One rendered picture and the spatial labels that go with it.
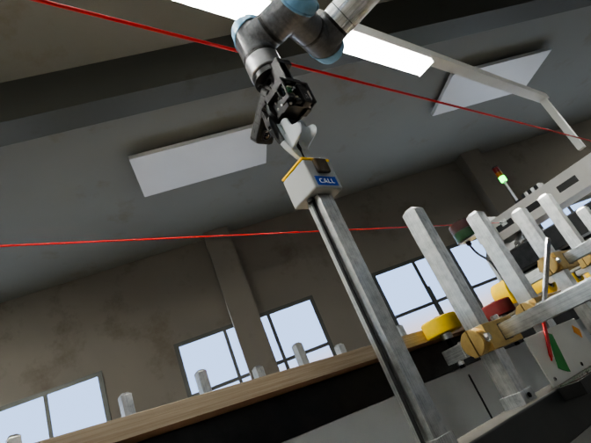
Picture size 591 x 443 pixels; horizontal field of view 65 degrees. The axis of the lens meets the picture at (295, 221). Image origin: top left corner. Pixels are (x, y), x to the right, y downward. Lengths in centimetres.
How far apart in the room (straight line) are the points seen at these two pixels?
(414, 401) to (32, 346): 538
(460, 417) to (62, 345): 502
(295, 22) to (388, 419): 81
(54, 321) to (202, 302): 161
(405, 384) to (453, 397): 43
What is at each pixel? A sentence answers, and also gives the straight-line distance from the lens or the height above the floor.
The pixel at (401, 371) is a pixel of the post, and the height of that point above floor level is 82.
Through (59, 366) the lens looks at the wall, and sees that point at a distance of 575.
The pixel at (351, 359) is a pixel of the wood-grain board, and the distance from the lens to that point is 92.
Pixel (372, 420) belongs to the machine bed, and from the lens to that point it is 98.
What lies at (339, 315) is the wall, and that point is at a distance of 556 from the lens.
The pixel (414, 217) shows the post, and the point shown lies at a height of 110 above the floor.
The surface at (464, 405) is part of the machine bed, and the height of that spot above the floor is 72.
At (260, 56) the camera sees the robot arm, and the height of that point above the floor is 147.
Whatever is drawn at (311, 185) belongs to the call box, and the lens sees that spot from 82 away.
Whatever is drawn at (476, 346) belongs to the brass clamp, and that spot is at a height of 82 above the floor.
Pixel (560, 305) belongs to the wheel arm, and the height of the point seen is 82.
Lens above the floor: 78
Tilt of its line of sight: 24 degrees up
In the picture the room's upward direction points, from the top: 24 degrees counter-clockwise
